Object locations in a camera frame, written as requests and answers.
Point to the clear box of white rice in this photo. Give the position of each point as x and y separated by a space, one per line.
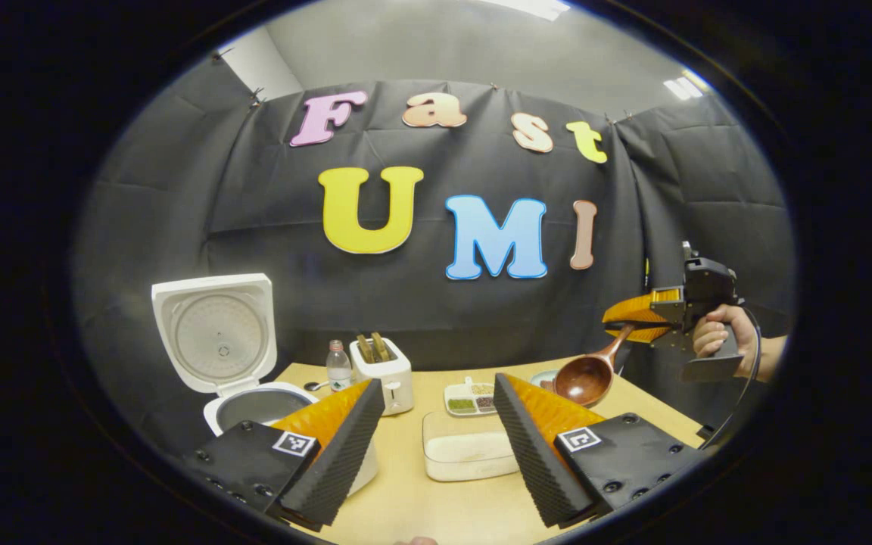
470 454

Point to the large ceiling light panel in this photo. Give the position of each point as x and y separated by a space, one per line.
530 7

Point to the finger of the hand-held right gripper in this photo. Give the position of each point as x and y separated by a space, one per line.
633 309
644 334

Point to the small plate of sausage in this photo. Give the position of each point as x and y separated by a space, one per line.
543 377

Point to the white divided dish of grains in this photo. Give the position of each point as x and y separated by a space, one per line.
466 401

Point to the brown toast slice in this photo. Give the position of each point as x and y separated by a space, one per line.
365 348
381 345

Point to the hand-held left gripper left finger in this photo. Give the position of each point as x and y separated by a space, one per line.
345 454

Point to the small ceiling light panel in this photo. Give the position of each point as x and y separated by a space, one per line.
686 85

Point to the clear plastic water bottle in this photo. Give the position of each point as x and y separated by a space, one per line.
338 371

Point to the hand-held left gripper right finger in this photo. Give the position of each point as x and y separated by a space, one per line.
530 454

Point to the white rice cooker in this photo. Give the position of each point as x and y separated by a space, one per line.
216 341

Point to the white toaster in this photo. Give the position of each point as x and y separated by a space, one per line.
394 386

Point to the brown wooden spoon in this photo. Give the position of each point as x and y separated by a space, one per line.
583 378

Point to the black backdrop cloth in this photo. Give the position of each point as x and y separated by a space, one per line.
436 318

